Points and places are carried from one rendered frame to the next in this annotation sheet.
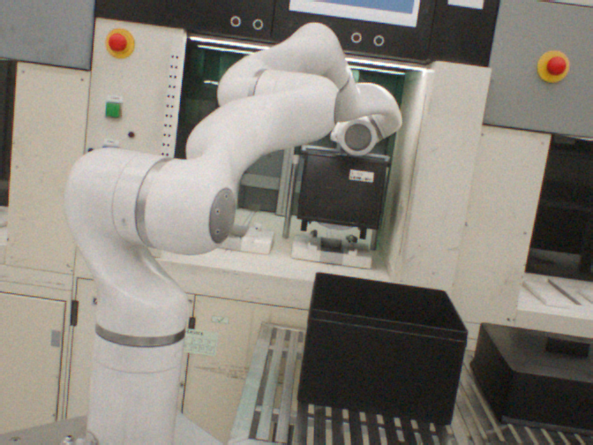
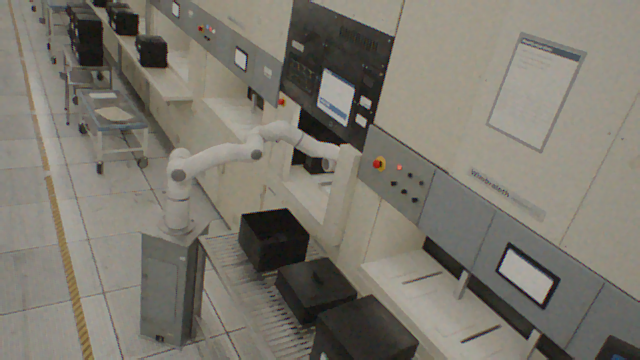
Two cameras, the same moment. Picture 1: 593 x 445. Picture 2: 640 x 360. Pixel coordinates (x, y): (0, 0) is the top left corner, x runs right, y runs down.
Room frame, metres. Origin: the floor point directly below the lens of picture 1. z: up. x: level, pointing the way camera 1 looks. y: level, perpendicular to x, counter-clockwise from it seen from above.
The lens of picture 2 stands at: (0.17, -1.89, 2.28)
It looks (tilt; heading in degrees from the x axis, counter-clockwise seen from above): 27 degrees down; 52
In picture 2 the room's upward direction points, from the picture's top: 12 degrees clockwise
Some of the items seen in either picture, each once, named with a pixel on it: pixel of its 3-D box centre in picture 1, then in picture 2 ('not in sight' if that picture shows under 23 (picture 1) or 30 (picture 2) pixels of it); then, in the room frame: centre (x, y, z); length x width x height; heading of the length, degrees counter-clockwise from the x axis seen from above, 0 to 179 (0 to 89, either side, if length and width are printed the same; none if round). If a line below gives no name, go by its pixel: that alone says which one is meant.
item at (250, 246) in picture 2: (377, 341); (273, 238); (1.27, -0.19, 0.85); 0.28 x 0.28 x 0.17; 87
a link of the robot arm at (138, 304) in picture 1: (129, 239); (180, 172); (0.90, 0.22, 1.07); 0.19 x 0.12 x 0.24; 68
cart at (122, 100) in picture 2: not in sight; (113, 128); (1.07, 2.65, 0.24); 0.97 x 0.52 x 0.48; 92
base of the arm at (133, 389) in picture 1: (134, 394); (177, 210); (0.89, 0.19, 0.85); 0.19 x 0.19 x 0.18
